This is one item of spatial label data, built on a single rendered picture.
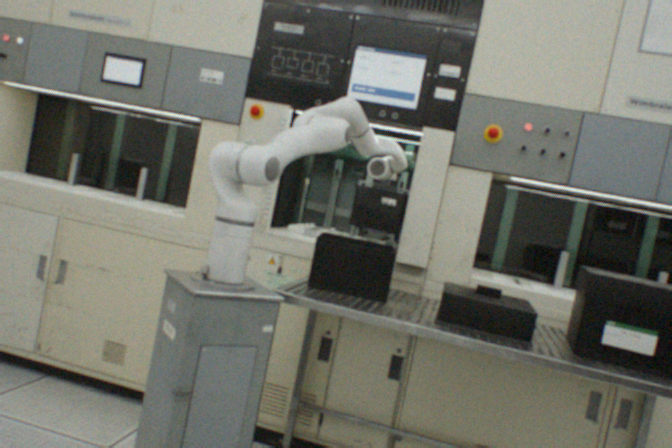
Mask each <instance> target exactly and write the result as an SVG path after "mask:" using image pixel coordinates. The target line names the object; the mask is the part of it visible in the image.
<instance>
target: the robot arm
mask: <svg viewBox="0 0 672 448"><path fill-rule="evenodd" d="M350 139H351V141H352V143H353V145H354V147H355V149H356V150H357V152H359V153H360V154H361V155H363V156H375V155H388V156H387V157H384V158H373V159H372V160H370V163H369V164H368V168H367V169H368V173H369V175H370V176H371V177H373V178H375V180H379V181H387V180H390V181H396V180H397V177H398V176H400V177H402V174H399V173H398V172H401V171H403V170H405V169H406V168H407V166H408V163H407V159H406V156H405V154H404V152H403V151H402V149H401V148H400V146H399V145H398V144H396V142H394V141H392V140H390V139H387V138H381V137H375V135H374V133H373V131H372V129H371V127H370V124H369V122H368V120H367V118H366V116H365V114H364V112H363V110H362V108H361V105H360V104H359V103H357V101H356V100H354V99H353V98H350V97H344V98H341V99H338V100H336V101H334V102H332V103H330V104H327V105H323V106H317V108H314V109H310V110H308V111H306V112H304V113H301V114H300V115H299V116H298V117H297V118H296V119H295V120H294V123H293V128H290V129H287V130H285V131H281V132H279V133H277V134H276V135H274V136H273V137H272V138H271V139H270V140H269V141H268V145H265V146H257V145H251V144H244V142H238V141H222V142H220V144H218V145H217V146H215V148H214V149H213V150H211V152H210V155H209V158H208V172H209V175H210V179H212V182H213V185H214V188H215V190H216V194H217V201H218V204H217V210H216V217H215V222H214V227H213V232H212V239H210V244H209V249H208V255H207V261H206V265H204V267H203V265H201V267H200V269H199V271H197V273H193V274H192V275H191V279H192V280H193V281H196V282H198V283H200V284H203V285H207V286H211V287H216V289H222V290H228V291H252V290H254V288H255V284H254V283H253V282H251V281H249V280H246V279H244V277H245V272H246V266H248V260H249V255H250V249H251V244H252V239H253V233H254V228H255V223H256V217H257V208H256V206H255V205H254V203H253V202H252V201H251V200H250V199H249V197H248V195H246V194H245V192H244V190H243V187H242V184H245V185H251V186H255V187H266V186H270V185H272V184H274V183H275V182H276V181H277V180H278V178H279V177H280V175H281V173H282V171H283V169H285V167H286V166H287V165H288V164H289V163H291V162H292V160H295V159H297V158H299V157H301V156H305V155H309V154H315V153H324V152H331V151H335V150H339V149H342V148H344V147H346V146H347V145H348V144H349V141H350Z"/></svg>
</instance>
